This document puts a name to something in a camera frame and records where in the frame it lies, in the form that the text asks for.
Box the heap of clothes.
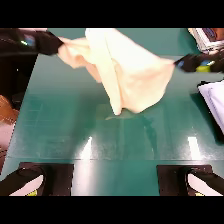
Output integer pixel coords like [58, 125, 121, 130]
[187, 28, 224, 54]

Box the white garment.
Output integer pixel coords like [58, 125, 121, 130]
[197, 79, 224, 135]

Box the cream shirt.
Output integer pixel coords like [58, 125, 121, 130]
[57, 28, 176, 116]

